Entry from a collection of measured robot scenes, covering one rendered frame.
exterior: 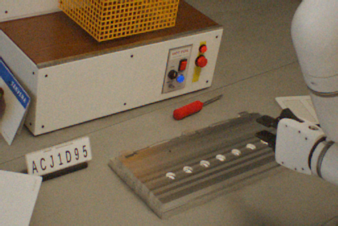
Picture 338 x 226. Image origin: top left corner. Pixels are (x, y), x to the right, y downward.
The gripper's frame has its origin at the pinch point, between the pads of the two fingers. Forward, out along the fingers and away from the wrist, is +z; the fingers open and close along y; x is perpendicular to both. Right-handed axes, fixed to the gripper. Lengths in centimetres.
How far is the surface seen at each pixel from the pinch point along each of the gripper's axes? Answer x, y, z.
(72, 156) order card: -30.0, 9.7, 29.7
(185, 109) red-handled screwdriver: 6.6, 9.1, 34.6
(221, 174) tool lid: -4.1, 13.5, 8.8
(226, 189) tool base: -3.8, 16.8, 7.1
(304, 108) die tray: 40.2, 13.4, 23.3
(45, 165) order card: -37.0, 9.9, 29.7
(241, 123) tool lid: 14.1, 10.5, 21.8
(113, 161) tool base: -21.9, 11.8, 25.7
